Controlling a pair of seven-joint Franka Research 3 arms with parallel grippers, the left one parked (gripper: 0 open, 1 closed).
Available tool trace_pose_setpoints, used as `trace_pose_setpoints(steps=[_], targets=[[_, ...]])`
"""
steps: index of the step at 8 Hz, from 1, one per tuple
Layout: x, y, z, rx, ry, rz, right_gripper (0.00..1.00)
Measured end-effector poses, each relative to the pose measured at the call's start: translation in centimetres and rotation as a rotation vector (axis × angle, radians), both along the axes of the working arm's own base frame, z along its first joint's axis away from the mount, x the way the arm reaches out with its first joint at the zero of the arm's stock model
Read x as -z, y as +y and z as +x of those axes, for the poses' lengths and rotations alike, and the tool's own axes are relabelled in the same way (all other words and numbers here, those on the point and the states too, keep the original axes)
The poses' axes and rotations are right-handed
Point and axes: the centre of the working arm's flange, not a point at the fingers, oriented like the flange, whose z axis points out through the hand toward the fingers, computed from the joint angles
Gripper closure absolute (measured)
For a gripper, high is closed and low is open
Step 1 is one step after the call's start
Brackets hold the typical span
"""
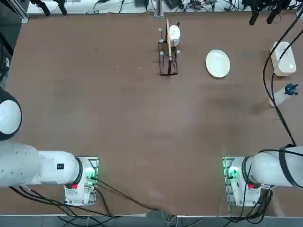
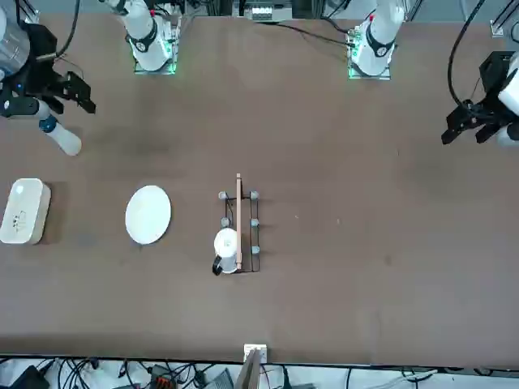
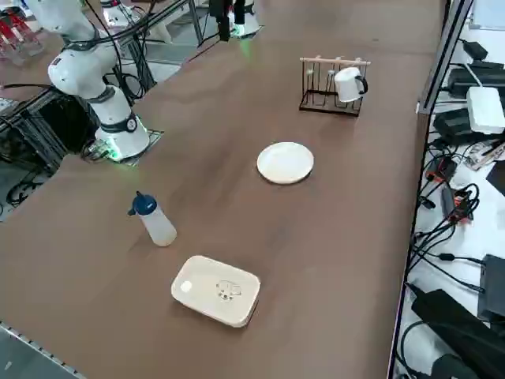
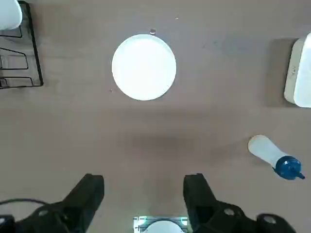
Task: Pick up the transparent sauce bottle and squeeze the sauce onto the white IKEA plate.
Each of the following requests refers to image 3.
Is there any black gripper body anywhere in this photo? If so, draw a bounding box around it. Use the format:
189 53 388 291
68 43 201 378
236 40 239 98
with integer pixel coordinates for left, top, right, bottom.
208 0 234 18

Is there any transparent blue-capped sauce bottle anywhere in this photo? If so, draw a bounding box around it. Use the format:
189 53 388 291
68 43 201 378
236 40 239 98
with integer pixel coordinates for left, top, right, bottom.
126 191 178 248

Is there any white round plate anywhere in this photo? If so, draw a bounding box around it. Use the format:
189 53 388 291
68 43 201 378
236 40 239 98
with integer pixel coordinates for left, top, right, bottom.
256 141 316 186

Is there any red acrylic rack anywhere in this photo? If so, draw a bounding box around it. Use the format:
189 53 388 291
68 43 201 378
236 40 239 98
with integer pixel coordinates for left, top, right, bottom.
0 7 45 66

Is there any black power adapter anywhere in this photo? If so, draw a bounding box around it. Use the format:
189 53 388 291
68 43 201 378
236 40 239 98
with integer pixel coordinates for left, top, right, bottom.
461 39 489 60
433 108 473 143

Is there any black power strip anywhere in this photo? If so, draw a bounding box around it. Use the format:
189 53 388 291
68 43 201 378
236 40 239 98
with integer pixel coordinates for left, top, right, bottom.
447 66 505 99

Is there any red electronic device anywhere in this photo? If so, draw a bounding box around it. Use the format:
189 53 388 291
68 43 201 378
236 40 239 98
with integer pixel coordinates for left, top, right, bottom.
428 156 458 182

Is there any cream rectangular lidded box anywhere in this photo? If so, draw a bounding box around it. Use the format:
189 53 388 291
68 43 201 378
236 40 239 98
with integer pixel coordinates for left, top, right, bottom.
170 254 262 329

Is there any white power strip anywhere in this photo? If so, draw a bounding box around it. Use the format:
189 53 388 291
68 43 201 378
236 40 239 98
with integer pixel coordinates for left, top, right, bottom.
466 86 505 134

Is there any orange black plug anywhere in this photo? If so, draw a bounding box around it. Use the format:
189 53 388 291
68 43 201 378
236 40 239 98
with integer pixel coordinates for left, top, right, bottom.
452 189 474 223

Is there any black box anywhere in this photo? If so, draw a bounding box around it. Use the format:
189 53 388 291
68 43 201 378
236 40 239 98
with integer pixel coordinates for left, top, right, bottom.
477 254 505 321

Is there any black wire cup rack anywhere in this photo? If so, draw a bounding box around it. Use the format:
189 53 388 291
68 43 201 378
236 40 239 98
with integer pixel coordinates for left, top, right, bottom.
298 56 372 118

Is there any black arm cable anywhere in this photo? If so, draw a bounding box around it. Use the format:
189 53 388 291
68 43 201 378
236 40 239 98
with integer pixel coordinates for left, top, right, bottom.
58 0 190 99

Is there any white mug black handle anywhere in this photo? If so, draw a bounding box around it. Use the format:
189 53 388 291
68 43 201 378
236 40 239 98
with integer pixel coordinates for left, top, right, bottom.
333 66 369 103

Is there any black frame stand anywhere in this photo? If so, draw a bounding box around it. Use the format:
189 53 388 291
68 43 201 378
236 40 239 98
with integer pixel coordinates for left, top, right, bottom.
0 86 99 174

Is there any aluminium frame post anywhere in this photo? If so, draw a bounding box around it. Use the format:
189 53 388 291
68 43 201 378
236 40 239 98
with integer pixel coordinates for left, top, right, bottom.
417 0 474 115

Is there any black floor cable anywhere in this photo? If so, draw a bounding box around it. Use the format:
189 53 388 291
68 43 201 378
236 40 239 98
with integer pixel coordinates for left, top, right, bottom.
410 252 486 285

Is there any aluminium table edge rail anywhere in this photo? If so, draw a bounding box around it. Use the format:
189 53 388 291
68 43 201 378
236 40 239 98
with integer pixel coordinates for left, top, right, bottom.
0 320 86 379

